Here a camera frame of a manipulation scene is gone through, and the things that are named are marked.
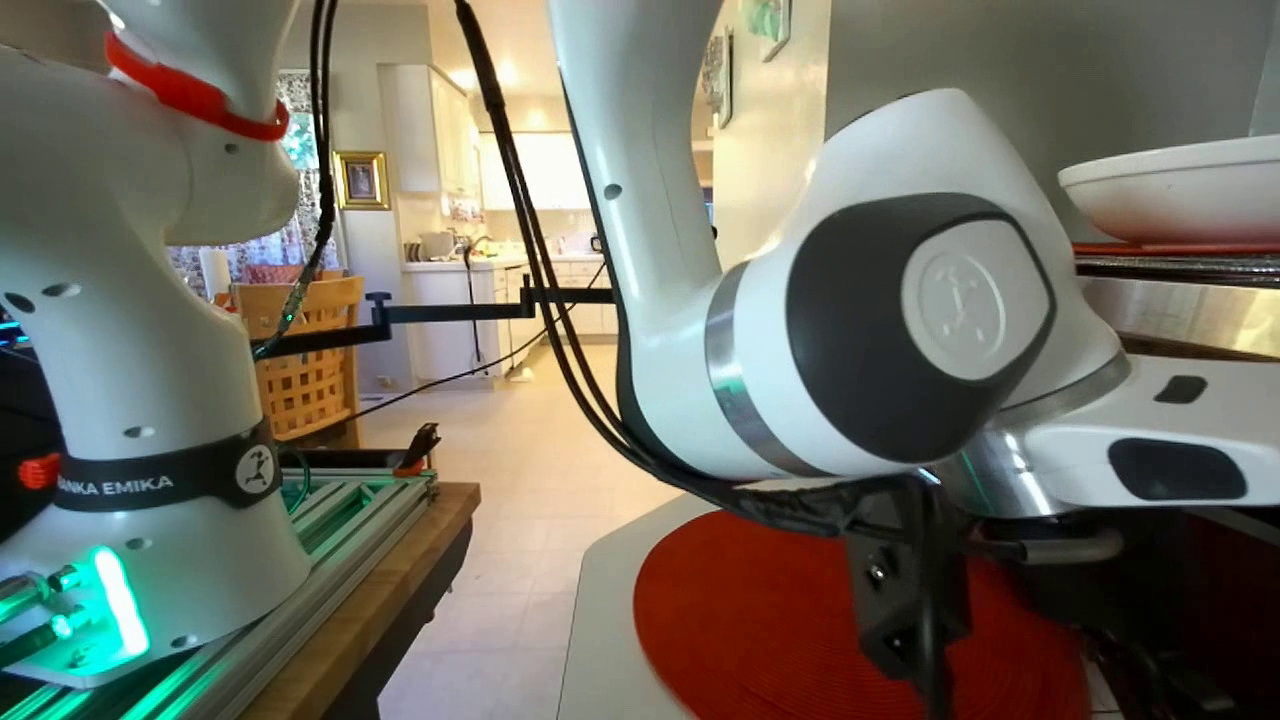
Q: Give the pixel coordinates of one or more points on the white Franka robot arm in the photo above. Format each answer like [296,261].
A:
[853,334]

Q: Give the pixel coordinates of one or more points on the gold picture frame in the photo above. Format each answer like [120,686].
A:
[363,181]

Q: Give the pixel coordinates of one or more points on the wicker basket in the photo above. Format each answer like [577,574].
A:
[313,374]

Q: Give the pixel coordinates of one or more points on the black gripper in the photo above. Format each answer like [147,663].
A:
[907,586]

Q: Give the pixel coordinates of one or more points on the white plate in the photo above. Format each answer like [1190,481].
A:
[1185,187]

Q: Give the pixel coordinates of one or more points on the wooden table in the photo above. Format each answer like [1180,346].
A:
[386,601]

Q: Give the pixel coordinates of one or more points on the green framed wall picture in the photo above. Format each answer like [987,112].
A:
[770,27]

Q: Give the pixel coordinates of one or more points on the black camera boom bar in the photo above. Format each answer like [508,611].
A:
[454,315]

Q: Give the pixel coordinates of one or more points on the red round woven mat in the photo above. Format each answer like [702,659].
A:
[744,625]

